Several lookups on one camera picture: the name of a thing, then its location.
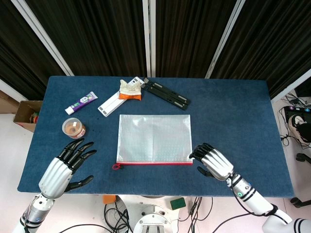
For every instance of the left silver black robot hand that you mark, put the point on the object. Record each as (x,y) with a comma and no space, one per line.
(54,174)

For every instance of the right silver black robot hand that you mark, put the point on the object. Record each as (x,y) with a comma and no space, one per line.
(217,162)

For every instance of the transparent mesh zipper pouch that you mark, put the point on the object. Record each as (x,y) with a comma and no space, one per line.
(154,138)

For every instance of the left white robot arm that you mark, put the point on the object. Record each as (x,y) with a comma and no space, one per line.
(36,211)

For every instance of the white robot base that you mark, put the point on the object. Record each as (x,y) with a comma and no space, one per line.
(150,216)

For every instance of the blue table mat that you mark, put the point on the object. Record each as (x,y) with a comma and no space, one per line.
(230,121)

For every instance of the round clear jar orange contents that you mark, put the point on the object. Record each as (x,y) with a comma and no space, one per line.
(73,128)

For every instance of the green block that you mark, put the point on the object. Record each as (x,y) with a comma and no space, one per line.
(177,203)

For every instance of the orange block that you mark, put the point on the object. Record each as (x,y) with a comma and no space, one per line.
(108,199)

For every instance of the brown cardboard box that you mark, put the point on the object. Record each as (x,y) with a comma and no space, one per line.
(23,114)

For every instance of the purple white toothpaste tube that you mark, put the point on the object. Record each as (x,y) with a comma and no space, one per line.
(81,102)

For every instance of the black folding stand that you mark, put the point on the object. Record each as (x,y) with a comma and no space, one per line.
(167,94)

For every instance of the black chair base leg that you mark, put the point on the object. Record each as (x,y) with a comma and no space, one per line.
(302,157)
(300,201)

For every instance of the white black sneaker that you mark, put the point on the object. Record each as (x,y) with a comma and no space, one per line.
(295,123)

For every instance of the white rectangular box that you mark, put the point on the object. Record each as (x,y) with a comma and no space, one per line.
(110,104)

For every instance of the black power strip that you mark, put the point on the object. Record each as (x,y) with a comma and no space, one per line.
(297,109)

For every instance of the orange beige snack packet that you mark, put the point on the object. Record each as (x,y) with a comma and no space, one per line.
(130,89)

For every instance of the black curtain panel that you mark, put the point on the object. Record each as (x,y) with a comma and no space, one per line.
(97,36)
(22,60)
(189,36)
(272,43)

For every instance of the white frame post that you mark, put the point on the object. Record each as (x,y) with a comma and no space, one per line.
(291,85)
(224,38)
(148,36)
(41,36)

